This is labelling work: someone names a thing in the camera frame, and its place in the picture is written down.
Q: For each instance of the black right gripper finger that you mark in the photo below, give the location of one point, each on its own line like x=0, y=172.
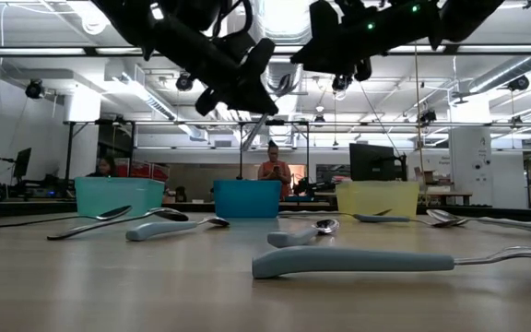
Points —
x=363, y=69
x=325, y=57

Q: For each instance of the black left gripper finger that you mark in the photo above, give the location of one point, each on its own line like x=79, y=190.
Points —
x=206, y=103
x=258, y=92

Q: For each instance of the all-metal spoon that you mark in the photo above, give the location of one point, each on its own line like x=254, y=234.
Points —
x=115, y=212
x=173, y=215

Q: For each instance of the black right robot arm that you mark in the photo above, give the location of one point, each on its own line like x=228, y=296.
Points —
x=468, y=16

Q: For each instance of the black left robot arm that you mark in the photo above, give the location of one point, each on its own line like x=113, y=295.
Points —
x=122, y=18

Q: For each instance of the person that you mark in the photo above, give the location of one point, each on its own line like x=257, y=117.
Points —
x=105, y=167
x=274, y=170

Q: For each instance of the black computer monitor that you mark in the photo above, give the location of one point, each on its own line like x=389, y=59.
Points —
x=371, y=161
x=22, y=162

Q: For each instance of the blue plastic bin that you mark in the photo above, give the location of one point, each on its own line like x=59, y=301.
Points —
x=247, y=198

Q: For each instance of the cardboard box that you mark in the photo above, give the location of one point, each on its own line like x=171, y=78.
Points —
x=431, y=177

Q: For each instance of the teal plastic bin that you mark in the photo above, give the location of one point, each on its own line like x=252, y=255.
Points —
x=118, y=196

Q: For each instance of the yellow plastic bin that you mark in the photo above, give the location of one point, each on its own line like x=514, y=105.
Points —
x=376, y=198

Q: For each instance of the white pillar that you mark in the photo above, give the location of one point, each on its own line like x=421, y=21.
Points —
x=470, y=175

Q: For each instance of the background work table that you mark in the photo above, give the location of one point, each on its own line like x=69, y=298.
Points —
x=450, y=195

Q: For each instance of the white light strip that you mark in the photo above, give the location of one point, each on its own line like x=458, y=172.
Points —
x=35, y=51

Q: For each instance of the black ceiling camera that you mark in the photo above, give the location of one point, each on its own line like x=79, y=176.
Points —
x=519, y=83
x=35, y=89
x=341, y=84
x=427, y=117
x=184, y=83

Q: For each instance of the silver ribbed ceiling duct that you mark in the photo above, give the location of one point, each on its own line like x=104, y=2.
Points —
x=286, y=85

